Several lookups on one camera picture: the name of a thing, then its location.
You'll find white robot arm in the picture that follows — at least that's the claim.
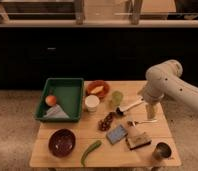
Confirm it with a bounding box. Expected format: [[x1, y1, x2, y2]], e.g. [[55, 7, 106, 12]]
[[142, 60, 198, 115]]

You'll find orange bowl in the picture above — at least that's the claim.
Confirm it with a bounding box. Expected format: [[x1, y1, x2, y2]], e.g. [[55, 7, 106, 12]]
[[86, 80, 110, 99]]

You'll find grey folded cloth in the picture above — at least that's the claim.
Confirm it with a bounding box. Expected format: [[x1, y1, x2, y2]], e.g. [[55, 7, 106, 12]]
[[45, 104, 68, 118]]

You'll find yellow food piece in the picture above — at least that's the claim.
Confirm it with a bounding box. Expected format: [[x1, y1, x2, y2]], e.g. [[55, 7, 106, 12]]
[[90, 86, 104, 94]]

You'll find dark grape bunch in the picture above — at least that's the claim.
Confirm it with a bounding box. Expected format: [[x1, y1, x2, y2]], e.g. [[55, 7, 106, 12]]
[[98, 112, 114, 131]]

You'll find white paper cup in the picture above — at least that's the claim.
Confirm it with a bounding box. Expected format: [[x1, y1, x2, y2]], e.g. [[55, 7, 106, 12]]
[[85, 95, 100, 112]]

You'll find blue sponge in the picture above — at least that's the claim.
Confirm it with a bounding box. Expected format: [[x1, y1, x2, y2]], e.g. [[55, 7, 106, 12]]
[[106, 125, 128, 145]]

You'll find green okra pod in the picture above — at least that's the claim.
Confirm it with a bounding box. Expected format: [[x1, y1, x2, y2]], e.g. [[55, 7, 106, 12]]
[[80, 140, 102, 167]]

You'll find dark purple bowl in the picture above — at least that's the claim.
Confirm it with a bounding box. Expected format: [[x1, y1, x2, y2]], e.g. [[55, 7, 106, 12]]
[[48, 129, 76, 158]]

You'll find wooden shelf frame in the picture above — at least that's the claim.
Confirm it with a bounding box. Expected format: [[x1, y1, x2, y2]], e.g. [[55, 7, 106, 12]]
[[0, 0, 198, 28]]

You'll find green translucent cup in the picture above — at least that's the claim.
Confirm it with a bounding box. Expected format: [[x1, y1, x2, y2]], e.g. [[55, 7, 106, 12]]
[[111, 91, 123, 106]]

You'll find metal cup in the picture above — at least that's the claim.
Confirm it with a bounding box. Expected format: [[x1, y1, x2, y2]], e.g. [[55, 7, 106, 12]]
[[153, 142, 172, 160]]

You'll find red apple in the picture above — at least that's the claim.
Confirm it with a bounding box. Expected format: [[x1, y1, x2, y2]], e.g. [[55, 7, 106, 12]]
[[45, 95, 57, 107]]

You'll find green plastic tray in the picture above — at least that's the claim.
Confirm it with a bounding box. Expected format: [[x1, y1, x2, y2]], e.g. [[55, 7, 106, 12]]
[[35, 78, 84, 122]]

